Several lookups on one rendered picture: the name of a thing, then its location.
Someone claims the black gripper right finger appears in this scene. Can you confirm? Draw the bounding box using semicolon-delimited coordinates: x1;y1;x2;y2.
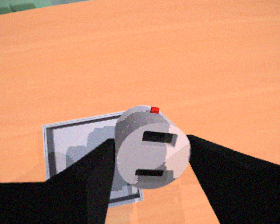
186;134;280;224

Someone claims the grey round cartridge with two slots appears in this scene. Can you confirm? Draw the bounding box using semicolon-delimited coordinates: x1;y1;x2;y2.
114;105;190;189

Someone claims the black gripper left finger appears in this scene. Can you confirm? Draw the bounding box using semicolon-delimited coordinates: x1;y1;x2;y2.
0;138;115;224

